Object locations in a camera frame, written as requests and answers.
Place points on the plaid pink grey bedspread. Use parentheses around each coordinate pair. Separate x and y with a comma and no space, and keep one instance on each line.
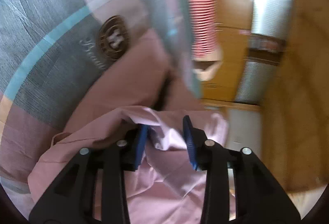
(49,60)

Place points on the plush doll striped shirt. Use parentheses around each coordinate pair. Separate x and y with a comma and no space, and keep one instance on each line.
(206,52)

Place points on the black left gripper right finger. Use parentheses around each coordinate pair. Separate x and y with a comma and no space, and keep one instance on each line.
(239,187)

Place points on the pink coat with black trim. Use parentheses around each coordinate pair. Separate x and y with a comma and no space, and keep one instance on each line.
(141,88)

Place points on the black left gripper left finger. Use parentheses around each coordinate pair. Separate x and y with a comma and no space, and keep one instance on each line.
(91,187)

